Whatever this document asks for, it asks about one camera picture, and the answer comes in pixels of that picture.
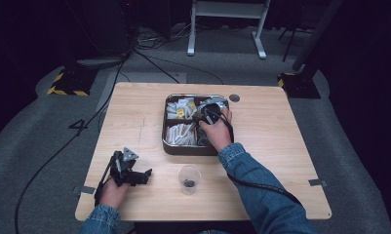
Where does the grey slanted pole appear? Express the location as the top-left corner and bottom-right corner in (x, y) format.
(292, 0), (344, 73)

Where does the hand-held gripper black cable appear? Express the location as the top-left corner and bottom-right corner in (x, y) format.
(94, 153), (120, 208)
(205, 109), (303, 207)

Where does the black tripod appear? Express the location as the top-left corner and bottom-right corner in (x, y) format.
(278, 26), (303, 63)

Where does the pile of dark packets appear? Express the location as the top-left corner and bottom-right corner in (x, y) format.
(196, 127), (215, 147)

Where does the pile of white long packets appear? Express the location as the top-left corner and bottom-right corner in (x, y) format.
(165, 123), (198, 146)

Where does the dark cabinet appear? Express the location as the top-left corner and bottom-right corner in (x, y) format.
(80, 0), (137, 59)

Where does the pile of white yellow packets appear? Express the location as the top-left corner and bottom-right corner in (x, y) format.
(166, 97), (198, 121)

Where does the black yellow striped stand base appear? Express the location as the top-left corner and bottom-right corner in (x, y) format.
(276, 71), (322, 99)
(47, 65), (98, 98)

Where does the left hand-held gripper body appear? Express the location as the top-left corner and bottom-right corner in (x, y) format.
(109, 146), (146, 188)

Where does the pile of silver packets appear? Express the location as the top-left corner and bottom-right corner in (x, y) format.
(199, 97), (229, 110)

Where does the clear plastic cup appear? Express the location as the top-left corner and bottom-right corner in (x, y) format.
(177, 164), (202, 196)

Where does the left hand-held gripper black cable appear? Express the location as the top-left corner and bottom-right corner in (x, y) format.
(94, 153), (120, 208)

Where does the person's right hand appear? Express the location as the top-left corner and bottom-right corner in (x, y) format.
(198, 106), (234, 153)

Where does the white metal stand frame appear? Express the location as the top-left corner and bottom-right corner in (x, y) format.
(186, 0), (271, 60)

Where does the thin black floor cable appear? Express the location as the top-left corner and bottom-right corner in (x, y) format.
(143, 53), (225, 86)

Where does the long black floor cable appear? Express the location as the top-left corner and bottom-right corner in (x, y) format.
(14, 48), (134, 234)

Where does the grey tape piece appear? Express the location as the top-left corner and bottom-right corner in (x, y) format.
(72, 185), (97, 196)
(307, 177), (329, 188)

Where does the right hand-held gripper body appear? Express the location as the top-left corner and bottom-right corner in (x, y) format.
(196, 98), (229, 127)

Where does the dark divided tray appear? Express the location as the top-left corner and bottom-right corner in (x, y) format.
(162, 93), (230, 157)

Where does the person's left hand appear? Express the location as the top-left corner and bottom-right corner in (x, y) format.
(98, 176), (131, 211)

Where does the right hand-held gripper black cable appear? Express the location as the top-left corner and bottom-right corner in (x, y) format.
(205, 109), (303, 207)

